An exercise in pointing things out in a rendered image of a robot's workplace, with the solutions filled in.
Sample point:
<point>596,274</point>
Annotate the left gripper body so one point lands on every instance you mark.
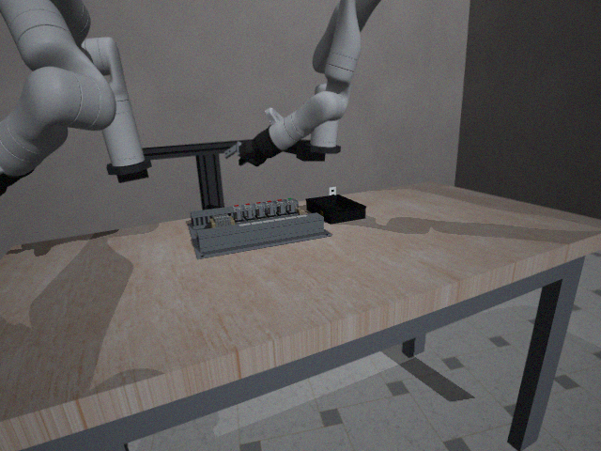
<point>268,143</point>

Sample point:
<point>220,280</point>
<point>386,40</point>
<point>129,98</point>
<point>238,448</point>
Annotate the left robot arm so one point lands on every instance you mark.
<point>342,58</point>

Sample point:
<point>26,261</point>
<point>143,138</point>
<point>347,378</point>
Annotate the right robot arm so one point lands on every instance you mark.
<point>54,99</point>

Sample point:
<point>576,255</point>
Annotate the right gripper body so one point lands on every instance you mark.
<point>13,168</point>

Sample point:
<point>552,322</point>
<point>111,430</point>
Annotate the grey relay with red button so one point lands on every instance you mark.
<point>270,209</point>
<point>248,212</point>
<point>280,207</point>
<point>237,213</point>
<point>259,210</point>

